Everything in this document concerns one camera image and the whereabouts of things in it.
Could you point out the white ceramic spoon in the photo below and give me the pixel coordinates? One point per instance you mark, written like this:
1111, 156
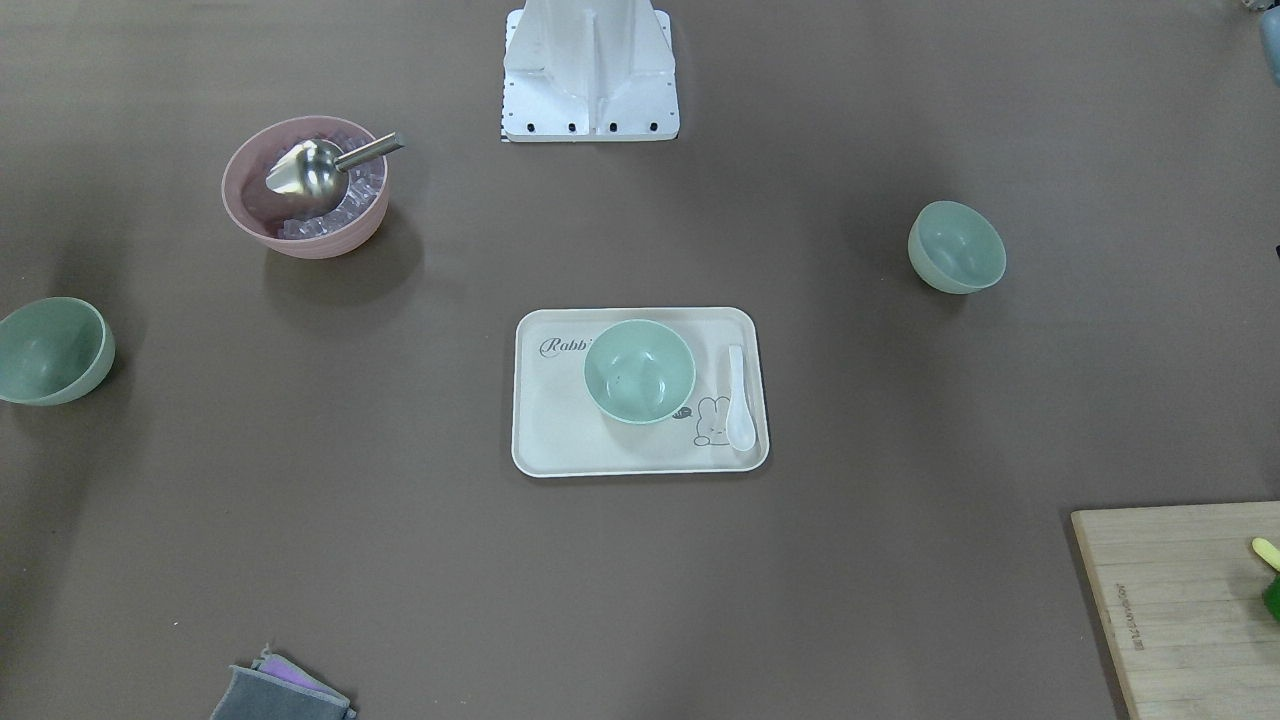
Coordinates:
740, 426

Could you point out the yellow plastic knife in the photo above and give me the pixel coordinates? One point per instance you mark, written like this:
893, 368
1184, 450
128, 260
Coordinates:
1267, 552

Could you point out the green lime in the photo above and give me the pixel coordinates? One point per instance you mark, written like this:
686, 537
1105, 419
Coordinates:
1271, 598

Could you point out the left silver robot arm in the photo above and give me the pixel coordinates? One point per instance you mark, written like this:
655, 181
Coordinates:
1269, 36

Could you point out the steel ice scoop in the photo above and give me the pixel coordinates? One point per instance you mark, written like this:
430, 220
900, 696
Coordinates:
311, 179

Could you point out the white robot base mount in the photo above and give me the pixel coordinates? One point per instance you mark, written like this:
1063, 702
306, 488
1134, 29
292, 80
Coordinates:
589, 71

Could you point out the light green center bowl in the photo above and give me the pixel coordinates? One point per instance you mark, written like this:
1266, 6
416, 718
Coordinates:
639, 371

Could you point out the pink bowl with ice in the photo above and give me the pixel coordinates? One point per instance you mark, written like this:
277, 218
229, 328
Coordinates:
355, 220

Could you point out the wooden cutting board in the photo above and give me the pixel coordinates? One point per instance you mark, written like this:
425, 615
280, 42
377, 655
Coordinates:
1181, 599

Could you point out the grey folded cloth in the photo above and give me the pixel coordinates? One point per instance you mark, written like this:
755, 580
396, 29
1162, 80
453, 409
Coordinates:
275, 687

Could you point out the cream rabbit serving tray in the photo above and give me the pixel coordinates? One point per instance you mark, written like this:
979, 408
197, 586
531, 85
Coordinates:
557, 431

